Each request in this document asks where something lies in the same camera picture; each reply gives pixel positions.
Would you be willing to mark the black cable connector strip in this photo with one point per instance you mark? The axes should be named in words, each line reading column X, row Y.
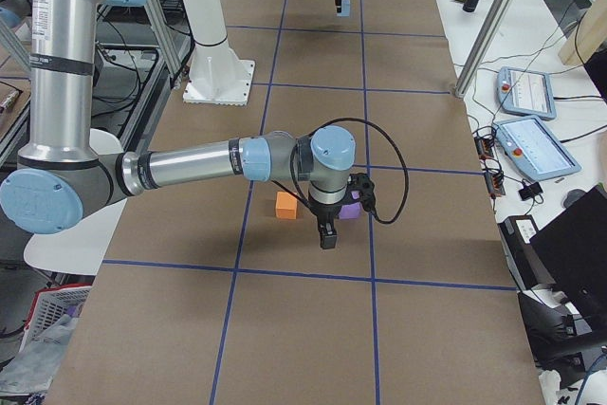
column 491, row 167

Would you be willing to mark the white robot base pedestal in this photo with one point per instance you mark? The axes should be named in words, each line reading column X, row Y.
column 216, row 74

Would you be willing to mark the near teach pendant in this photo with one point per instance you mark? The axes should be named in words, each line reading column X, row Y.
column 533, row 149

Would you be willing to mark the far teach pendant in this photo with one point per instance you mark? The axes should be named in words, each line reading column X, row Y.
column 526, row 92

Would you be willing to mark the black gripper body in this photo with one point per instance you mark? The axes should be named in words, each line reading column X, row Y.
column 321, row 212

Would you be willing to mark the black electronics box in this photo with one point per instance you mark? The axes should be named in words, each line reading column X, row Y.
column 561, row 271

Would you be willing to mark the purple foam block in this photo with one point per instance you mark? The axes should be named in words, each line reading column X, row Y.
column 351, row 207

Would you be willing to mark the light blue foam block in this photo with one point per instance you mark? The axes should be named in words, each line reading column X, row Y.
column 344, row 8

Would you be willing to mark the aluminium frame post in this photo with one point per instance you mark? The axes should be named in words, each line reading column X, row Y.
column 487, row 32

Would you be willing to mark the teach pendant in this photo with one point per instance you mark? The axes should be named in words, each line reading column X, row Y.
column 533, row 149
column 526, row 92

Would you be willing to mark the white laundry basket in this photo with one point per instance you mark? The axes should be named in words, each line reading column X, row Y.
column 49, row 305

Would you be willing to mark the orange foam block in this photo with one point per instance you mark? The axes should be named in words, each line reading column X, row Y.
column 286, row 206

